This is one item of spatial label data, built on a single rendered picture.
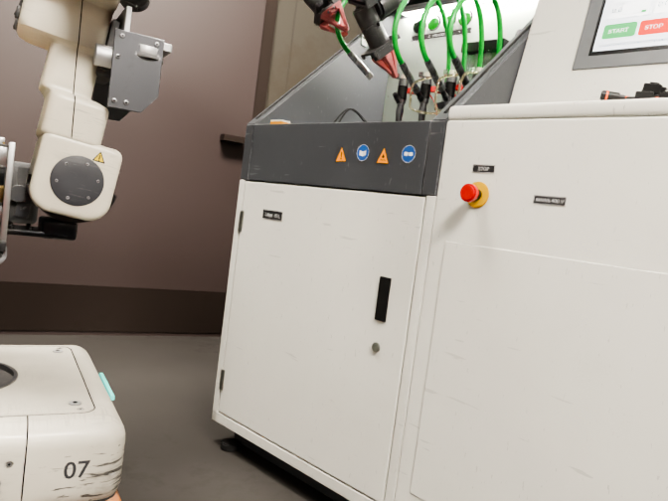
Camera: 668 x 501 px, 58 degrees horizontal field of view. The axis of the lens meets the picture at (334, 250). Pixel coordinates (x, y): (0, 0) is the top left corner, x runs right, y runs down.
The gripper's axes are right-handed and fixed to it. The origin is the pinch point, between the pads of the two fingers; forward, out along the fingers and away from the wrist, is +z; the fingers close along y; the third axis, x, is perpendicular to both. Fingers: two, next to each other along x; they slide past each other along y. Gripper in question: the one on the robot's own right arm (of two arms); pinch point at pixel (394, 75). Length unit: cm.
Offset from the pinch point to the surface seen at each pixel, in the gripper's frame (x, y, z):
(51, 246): 162, -94, 14
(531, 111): -58, -17, 4
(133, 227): 161, -59, 29
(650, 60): -63, 13, 11
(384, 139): -23.6, -27.1, 3.7
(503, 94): -34.9, 0.1, 9.3
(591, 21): -48, 19, 3
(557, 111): -63, -17, 5
